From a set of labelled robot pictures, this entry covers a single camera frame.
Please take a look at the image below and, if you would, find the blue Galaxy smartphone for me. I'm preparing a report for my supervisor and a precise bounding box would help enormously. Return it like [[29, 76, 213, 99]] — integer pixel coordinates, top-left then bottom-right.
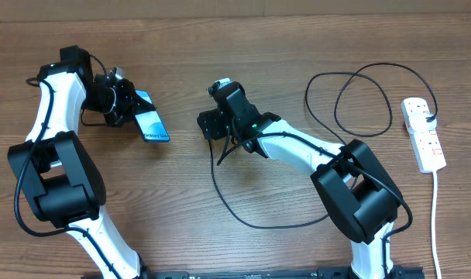
[[134, 110, 170, 143]]

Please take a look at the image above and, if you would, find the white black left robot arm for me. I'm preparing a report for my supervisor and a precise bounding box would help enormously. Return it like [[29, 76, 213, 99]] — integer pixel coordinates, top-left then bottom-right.
[[8, 46, 170, 278]]

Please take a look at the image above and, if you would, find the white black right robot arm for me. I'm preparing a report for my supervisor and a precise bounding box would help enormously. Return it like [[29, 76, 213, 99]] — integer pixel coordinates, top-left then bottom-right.
[[197, 78, 409, 278]]

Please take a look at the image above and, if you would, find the white charger adapter plug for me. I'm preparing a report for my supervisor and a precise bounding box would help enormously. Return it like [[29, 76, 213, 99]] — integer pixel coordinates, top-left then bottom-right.
[[405, 113, 437, 134]]

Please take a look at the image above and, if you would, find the white power strip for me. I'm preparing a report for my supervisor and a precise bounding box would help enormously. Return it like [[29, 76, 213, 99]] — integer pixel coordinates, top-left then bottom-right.
[[401, 98, 446, 173]]

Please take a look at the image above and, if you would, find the white power strip cord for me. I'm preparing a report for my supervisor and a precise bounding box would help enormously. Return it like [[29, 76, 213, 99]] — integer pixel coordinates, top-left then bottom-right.
[[430, 170, 442, 279]]

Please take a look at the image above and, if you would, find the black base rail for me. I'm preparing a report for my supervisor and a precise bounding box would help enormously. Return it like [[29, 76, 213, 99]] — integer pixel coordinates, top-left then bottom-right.
[[135, 266, 425, 279]]

